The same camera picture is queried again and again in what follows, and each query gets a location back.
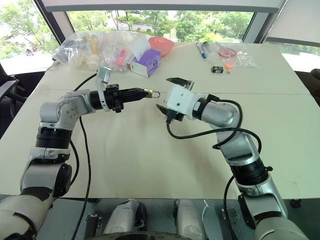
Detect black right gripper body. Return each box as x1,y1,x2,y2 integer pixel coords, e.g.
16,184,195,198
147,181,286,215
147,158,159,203
166,110,186,124

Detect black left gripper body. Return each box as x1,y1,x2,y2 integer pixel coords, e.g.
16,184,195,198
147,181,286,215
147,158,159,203
103,84,125,114

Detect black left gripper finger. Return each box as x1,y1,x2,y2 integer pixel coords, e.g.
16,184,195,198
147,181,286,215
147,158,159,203
119,94,151,103
119,87,151,97

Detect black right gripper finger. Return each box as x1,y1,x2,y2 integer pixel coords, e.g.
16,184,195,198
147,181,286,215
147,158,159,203
165,77,193,88
155,103,174,118

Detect brass padlock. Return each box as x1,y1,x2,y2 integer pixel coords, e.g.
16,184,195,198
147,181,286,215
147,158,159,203
144,88,161,100

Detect purple tissue box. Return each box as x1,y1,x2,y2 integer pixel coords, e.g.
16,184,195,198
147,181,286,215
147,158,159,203
129,48,162,79

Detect blue capped marker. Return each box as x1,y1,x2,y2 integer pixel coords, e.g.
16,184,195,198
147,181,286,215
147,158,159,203
195,42,207,60

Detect pink plastic bowl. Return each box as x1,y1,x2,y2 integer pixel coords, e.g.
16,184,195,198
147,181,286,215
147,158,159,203
148,36,175,59

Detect grey clear marker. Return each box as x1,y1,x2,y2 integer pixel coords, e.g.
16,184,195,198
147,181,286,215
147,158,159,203
201,41,220,65

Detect white tissue sheet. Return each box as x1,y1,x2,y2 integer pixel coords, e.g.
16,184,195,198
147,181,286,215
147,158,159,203
130,36,152,61

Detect clear plastic bag of items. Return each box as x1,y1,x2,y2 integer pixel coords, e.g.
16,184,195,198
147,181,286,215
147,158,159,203
51,30,142,74

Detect clear bag with pink lid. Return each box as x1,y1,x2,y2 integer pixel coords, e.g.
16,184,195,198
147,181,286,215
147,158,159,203
214,41,259,69

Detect silver rounded robot leg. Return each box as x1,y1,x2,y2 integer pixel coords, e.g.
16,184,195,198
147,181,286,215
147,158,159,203
102,198,148,236
173,198,209,240

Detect black office chair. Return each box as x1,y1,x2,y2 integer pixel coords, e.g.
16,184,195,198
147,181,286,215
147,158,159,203
0,62,28,141

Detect dark brown chair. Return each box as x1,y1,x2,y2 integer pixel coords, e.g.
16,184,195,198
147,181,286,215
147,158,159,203
294,68,320,106

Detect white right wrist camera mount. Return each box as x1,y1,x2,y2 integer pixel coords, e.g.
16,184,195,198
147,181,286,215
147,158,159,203
164,80,200,121

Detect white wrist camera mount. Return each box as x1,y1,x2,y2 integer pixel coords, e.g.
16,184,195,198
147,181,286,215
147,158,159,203
95,65,113,112
164,80,200,121

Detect looping black right arm cable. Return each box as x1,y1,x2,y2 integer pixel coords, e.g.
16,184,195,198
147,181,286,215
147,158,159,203
166,98,263,154

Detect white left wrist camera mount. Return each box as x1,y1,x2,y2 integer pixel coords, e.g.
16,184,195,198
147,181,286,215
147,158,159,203
95,65,113,112

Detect long black left arm cable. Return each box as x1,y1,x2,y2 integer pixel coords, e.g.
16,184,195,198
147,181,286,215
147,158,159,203
71,72,99,240

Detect short black left arm cable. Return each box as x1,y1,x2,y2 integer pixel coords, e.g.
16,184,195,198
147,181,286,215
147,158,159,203
68,139,81,188

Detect black right elbow cable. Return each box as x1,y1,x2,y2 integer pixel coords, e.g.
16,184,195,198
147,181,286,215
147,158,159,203
222,174,237,227

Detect dark window frame post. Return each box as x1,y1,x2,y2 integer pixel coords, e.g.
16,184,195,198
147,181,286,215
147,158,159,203
33,0,76,50

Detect grey window frame post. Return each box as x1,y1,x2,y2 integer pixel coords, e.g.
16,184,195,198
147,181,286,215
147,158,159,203
242,11,274,44

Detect thin white wire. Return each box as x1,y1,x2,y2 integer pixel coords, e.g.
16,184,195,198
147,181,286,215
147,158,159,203
201,199,210,219

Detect metal table bracket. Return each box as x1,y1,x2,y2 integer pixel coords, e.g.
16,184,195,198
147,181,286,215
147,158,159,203
84,212,103,238
220,206,242,240

